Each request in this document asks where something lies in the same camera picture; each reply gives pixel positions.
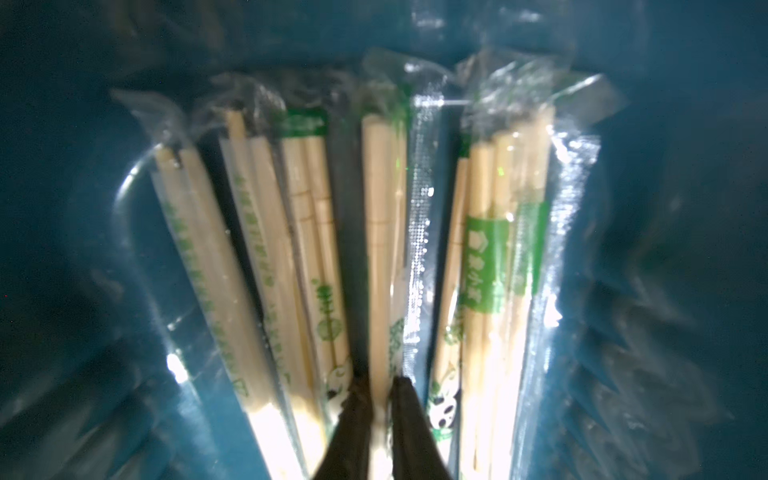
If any chopsticks pair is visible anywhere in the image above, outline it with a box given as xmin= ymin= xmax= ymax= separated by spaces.
xmin=361 ymin=48 xmax=451 ymax=479
xmin=200 ymin=71 xmax=354 ymax=473

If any wrapped chopsticks pair box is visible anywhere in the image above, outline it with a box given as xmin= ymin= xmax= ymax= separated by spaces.
xmin=426 ymin=49 xmax=620 ymax=479
xmin=111 ymin=89 xmax=305 ymax=479

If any wrapped chopsticks pair box left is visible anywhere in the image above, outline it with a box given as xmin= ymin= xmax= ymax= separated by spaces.
xmin=111 ymin=89 xmax=305 ymax=479

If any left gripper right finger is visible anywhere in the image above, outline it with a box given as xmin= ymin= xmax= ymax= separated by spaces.
xmin=390 ymin=376 xmax=451 ymax=480

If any teal plastic storage box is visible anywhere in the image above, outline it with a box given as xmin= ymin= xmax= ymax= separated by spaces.
xmin=1 ymin=1 xmax=767 ymax=479

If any wrapped chopsticks pair box right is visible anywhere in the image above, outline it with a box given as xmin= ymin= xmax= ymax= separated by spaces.
xmin=426 ymin=49 xmax=620 ymax=479

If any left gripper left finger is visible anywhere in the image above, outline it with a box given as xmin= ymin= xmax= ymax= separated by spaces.
xmin=313 ymin=376 xmax=373 ymax=480

